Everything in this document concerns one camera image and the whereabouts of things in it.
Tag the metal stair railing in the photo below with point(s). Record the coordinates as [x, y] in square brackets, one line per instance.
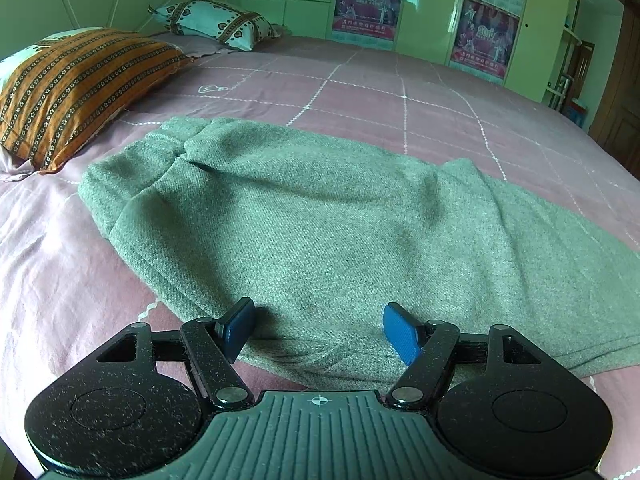
[560, 90]

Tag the bed with pink checked sheet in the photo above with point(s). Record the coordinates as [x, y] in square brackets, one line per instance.
[400, 105]

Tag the pink pillow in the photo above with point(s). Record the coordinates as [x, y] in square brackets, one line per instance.
[195, 46]

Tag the white heart-patterned pillow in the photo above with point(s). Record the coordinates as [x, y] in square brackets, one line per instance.
[210, 20]

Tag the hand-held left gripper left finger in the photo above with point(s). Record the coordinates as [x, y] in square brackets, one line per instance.
[239, 330]

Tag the blue and red plastic stool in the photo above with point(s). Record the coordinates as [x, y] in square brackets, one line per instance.
[578, 112]

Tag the white glossy wardrobe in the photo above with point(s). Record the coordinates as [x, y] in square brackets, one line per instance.
[435, 10]

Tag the brown wooden door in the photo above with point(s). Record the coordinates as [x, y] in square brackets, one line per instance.
[620, 110]

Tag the green knit garment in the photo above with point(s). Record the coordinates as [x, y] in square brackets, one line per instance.
[325, 210]

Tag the orange striped pillow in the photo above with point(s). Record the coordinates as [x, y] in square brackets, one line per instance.
[75, 90]

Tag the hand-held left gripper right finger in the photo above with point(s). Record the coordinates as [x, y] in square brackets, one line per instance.
[402, 332]

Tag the wall calendar poster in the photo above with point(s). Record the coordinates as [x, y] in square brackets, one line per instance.
[485, 35]
[370, 5]

